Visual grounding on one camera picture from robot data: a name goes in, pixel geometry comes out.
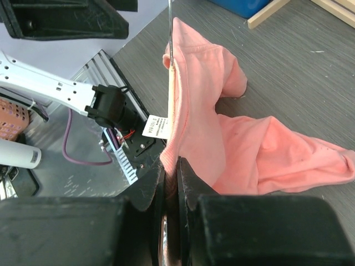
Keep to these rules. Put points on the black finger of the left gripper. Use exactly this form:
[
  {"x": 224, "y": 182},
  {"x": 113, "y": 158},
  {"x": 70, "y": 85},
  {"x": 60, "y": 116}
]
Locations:
[{"x": 46, "y": 20}]

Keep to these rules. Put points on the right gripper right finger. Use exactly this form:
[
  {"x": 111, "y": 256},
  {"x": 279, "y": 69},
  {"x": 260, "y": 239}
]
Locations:
[{"x": 256, "y": 230}]

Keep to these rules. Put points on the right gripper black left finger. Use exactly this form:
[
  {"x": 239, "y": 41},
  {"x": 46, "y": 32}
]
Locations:
[{"x": 122, "y": 230}]

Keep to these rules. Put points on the pink t shirt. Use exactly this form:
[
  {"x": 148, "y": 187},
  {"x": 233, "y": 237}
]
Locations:
[{"x": 238, "y": 155}]

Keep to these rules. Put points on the cream hanger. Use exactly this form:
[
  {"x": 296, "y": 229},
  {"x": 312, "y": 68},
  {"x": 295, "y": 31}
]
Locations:
[{"x": 172, "y": 74}]

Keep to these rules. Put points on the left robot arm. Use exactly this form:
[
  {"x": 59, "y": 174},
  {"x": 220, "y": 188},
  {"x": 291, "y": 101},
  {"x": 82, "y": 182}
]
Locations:
[{"x": 20, "y": 76}]

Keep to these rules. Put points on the pink perforated basket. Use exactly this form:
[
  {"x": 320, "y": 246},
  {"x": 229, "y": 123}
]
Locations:
[{"x": 14, "y": 120}]

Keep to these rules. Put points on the black phone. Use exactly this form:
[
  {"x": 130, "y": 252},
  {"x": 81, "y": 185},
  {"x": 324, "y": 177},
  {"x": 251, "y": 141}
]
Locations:
[{"x": 17, "y": 182}]

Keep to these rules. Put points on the white cylindrical bottle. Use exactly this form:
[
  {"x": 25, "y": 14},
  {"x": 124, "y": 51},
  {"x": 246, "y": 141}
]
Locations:
[{"x": 19, "y": 155}]

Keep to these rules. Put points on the blue plastic bin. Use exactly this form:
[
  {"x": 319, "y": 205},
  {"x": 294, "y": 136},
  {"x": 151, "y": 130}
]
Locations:
[{"x": 243, "y": 8}]

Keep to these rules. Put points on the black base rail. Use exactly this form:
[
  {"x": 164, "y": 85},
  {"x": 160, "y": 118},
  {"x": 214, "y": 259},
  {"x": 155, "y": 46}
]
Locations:
[{"x": 133, "y": 133}]

